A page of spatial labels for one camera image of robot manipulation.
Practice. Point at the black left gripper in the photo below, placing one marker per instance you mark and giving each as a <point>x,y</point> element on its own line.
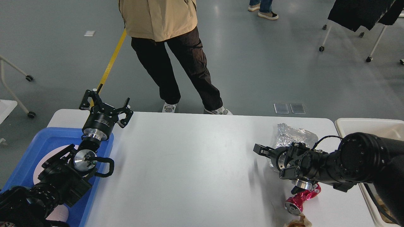
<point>98,125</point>

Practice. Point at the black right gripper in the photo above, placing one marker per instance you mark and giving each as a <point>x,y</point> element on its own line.
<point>277,156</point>

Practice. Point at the aluminium foil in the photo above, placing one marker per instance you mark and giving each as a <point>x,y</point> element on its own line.
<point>286,135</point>

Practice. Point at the pink plate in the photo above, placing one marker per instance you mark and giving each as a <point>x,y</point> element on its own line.
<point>38,169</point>

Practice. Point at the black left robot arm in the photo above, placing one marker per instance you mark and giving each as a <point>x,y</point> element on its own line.
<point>66,175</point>

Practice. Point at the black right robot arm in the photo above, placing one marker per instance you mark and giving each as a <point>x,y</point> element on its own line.
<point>360,158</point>

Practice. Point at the left metal floor plate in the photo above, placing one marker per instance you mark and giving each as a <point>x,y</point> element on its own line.
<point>281,108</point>

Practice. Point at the metal floor plate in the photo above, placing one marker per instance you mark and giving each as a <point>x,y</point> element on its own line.
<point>297,108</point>
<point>281,108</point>

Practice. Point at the right metal floor plate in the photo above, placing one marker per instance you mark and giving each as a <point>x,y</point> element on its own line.
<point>297,108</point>

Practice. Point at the crushed pink can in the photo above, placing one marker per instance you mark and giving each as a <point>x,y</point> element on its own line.
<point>294,205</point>

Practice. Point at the brown paper scrap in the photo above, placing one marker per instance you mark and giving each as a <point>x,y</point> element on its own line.
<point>302,221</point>

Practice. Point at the person in beige jacket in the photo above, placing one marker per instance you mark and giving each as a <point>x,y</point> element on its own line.
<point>154,24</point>

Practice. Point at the white office chair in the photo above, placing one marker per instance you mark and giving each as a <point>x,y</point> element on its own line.
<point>328,27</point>

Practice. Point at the beige plastic bin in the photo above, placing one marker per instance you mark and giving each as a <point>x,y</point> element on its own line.
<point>386,128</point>

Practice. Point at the person in blue jeans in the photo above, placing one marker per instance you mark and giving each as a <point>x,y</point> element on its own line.
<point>264,8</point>

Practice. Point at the black jacket on chair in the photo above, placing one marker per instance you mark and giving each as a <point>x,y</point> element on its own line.
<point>353,14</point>

